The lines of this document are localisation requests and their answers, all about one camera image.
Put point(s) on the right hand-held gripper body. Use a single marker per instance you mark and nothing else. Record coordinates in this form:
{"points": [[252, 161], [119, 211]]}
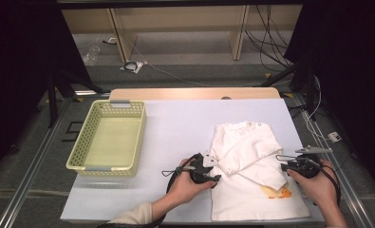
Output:
{"points": [[305, 166]]}

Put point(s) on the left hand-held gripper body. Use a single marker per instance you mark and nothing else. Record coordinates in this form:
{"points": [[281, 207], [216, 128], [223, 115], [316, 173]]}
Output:
{"points": [[209, 161]]}

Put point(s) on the white baby shirt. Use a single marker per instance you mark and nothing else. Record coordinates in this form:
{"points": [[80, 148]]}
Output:
{"points": [[254, 177]]}

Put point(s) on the pale green plastic basket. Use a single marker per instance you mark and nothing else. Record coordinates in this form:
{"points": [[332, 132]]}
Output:
{"points": [[80, 148]]}

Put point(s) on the person's right hand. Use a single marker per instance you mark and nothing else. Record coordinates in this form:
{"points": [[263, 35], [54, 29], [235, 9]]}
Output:
{"points": [[319, 190]]}

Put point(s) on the person's left hand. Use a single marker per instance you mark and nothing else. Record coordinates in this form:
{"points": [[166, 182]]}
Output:
{"points": [[185, 190]]}

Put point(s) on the white power adapter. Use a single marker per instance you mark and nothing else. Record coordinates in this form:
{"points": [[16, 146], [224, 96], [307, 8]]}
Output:
{"points": [[334, 136]]}

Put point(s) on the white table mat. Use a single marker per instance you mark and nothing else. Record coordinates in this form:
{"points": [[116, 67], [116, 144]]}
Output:
{"points": [[175, 126]]}

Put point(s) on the black metal stand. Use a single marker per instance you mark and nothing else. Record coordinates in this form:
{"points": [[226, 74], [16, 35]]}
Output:
{"points": [[309, 95], [52, 101]]}

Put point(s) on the black curtain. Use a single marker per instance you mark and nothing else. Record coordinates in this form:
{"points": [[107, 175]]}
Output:
{"points": [[349, 63], [20, 63]]}

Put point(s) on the light wooden desk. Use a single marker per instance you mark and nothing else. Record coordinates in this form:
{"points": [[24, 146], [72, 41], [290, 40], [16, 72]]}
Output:
{"points": [[182, 19]]}

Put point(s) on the clear plastic bag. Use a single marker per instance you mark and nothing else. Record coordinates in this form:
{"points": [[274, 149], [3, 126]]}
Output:
{"points": [[91, 56]]}

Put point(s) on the aluminium floor rail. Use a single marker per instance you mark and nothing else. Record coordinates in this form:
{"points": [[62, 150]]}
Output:
{"points": [[33, 167], [349, 190]]}

